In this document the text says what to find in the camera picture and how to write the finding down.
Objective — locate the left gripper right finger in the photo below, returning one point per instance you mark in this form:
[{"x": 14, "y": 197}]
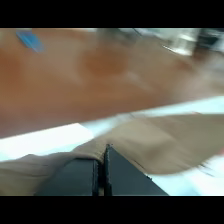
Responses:
[{"x": 125, "y": 178}]

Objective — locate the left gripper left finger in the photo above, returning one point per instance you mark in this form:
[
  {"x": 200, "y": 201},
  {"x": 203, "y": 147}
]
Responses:
[{"x": 77, "y": 178}]

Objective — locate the tan garment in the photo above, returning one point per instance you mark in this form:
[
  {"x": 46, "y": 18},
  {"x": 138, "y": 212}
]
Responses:
[{"x": 160, "y": 143}]

